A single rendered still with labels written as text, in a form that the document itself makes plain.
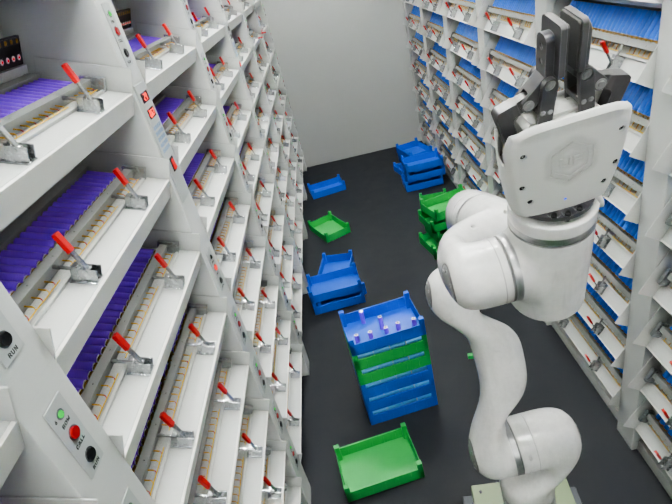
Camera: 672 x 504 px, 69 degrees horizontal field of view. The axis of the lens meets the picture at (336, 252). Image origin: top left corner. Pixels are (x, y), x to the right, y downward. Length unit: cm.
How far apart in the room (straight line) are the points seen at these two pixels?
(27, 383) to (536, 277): 58
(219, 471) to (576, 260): 96
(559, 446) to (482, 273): 70
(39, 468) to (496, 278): 57
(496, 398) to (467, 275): 59
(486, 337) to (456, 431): 116
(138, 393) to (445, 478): 137
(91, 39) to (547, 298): 97
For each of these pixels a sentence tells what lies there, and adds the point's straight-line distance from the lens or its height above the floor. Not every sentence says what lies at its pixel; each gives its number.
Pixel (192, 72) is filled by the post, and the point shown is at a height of 147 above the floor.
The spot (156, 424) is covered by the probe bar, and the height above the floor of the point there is 100.
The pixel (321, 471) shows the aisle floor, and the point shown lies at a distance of 213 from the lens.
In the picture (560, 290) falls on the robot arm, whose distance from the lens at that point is 57.
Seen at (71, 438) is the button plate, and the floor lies 127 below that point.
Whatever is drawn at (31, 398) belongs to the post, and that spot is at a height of 135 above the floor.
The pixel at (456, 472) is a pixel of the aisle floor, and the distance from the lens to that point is 204.
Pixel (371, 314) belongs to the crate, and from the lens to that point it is 207.
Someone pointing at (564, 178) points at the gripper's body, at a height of 149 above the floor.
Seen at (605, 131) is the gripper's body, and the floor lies 153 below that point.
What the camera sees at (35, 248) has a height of 141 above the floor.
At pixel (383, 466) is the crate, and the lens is 208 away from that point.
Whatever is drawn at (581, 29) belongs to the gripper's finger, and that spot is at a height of 161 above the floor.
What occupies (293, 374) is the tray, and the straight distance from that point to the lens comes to 228.
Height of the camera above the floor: 169
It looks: 30 degrees down
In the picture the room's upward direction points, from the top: 15 degrees counter-clockwise
